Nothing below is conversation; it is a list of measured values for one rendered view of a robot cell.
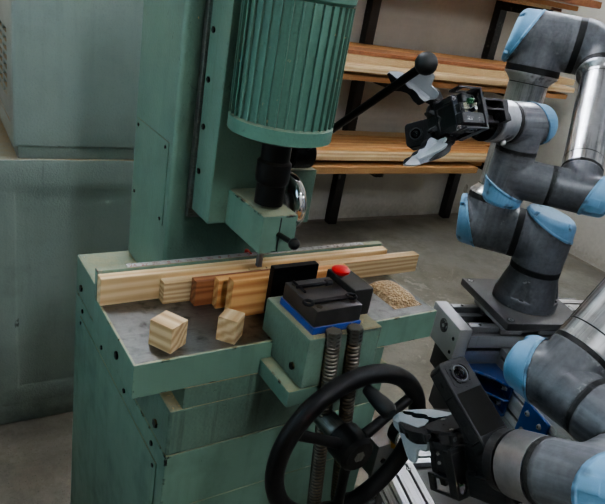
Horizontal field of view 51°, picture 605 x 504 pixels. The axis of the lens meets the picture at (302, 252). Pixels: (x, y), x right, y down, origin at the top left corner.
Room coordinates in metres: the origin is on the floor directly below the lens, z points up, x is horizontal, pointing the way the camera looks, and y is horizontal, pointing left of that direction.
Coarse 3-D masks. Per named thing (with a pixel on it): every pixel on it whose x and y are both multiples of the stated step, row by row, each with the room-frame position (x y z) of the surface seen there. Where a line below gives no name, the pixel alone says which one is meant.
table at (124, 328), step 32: (96, 320) 0.90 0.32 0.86; (128, 320) 0.86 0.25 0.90; (192, 320) 0.89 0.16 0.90; (256, 320) 0.93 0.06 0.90; (384, 320) 1.02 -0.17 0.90; (416, 320) 1.06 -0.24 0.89; (128, 352) 0.77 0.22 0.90; (160, 352) 0.79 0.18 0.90; (192, 352) 0.80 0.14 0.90; (224, 352) 0.83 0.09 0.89; (256, 352) 0.86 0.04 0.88; (128, 384) 0.76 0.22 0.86; (160, 384) 0.77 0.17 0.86; (192, 384) 0.80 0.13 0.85; (288, 384) 0.81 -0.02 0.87
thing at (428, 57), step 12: (420, 60) 0.98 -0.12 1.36; (432, 60) 0.98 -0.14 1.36; (408, 72) 1.01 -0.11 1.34; (420, 72) 0.99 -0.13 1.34; (432, 72) 0.99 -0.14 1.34; (396, 84) 1.03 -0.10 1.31; (372, 96) 1.08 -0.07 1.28; (384, 96) 1.06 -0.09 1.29; (360, 108) 1.09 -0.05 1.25; (348, 120) 1.12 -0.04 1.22; (300, 156) 1.21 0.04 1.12; (312, 156) 1.22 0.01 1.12
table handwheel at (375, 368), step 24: (336, 384) 0.73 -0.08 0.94; (360, 384) 0.74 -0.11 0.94; (408, 384) 0.80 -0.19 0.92; (312, 408) 0.70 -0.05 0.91; (408, 408) 0.84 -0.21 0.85; (288, 432) 0.69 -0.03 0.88; (312, 432) 0.72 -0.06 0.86; (336, 432) 0.77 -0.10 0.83; (360, 432) 0.77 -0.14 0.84; (288, 456) 0.68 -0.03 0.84; (336, 456) 0.74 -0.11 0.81; (360, 456) 0.75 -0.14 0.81; (384, 480) 0.81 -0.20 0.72
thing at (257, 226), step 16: (240, 192) 1.08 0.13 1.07; (240, 208) 1.05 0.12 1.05; (256, 208) 1.02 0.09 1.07; (272, 208) 1.03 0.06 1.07; (288, 208) 1.04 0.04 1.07; (240, 224) 1.04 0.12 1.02; (256, 224) 1.00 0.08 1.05; (272, 224) 0.99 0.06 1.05; (288, 224) 1.01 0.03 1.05; (256, 240) 0.99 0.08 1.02; (272, 240) 1.00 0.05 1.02
